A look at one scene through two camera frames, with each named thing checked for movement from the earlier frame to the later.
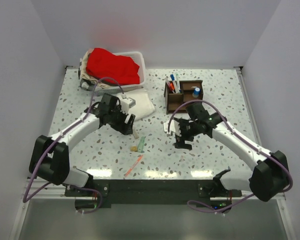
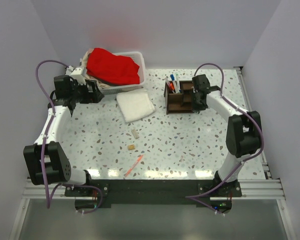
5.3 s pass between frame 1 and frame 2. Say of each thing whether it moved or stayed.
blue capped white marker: stayed
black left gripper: moved
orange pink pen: stayed
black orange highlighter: stayed
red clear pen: stayed
